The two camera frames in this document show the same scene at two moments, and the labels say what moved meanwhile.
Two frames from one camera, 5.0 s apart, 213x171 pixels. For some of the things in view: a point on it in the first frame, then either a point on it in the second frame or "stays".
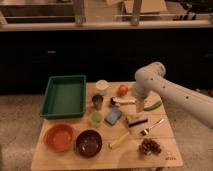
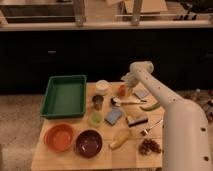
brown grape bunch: [149, 147] stays
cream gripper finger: [143, 105] → [129, 91]
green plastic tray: [65, 97] stays
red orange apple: [123, 89] stays
